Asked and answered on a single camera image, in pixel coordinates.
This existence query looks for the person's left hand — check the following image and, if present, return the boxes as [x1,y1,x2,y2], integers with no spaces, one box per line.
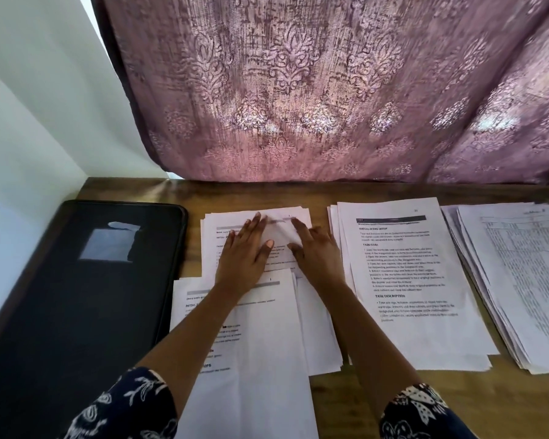
[213,212,276,304]

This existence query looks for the person's right hand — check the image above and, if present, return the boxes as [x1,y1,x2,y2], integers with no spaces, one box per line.
[286,216,348,295]

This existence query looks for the grey-header text paper pile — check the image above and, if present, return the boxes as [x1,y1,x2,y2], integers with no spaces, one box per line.
[199,206,345,377]

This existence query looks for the dark-header text paper pile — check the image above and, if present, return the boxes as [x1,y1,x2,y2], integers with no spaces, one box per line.
[326,197,501,372]

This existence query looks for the stack of printed papers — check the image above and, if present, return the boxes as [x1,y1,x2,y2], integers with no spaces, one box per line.
[168,269,320,439]

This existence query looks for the black folder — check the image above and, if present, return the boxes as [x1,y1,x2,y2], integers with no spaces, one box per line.
[0,199,190,439]

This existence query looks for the table-print paper pile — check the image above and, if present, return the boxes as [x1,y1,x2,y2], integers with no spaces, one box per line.
[441,202,549,376]

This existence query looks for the person's left forearm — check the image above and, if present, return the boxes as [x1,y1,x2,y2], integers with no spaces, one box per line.
[160,288,243,417]

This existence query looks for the person's right forearm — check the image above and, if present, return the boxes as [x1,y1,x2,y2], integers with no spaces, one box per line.
[320,280,424,412]

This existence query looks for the pink patterned curtain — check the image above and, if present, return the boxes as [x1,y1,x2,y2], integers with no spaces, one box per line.
[90,0,549,185]

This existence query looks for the white curtain lining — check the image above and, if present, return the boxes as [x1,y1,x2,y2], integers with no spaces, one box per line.
[0,0,170,179]

